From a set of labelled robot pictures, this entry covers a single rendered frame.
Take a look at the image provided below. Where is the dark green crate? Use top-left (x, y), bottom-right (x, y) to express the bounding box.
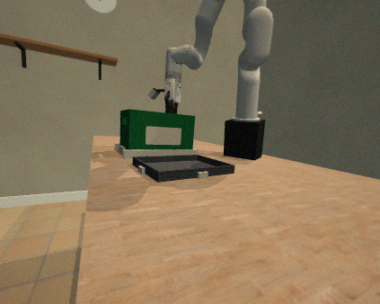
top-left (119, 109), bottom-right (193, 150)

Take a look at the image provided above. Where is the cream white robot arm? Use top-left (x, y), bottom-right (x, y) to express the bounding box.
top-left (165, 0), bottom-right (273, 121)

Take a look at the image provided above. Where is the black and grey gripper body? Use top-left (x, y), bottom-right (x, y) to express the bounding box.
top-left (164, 78), bottom-right (181, 103)

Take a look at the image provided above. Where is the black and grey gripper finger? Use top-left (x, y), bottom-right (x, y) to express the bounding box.
top-left (164, 91), bottom-right (173, 113)
top-left (172, 103), bottom-right (178, 114)

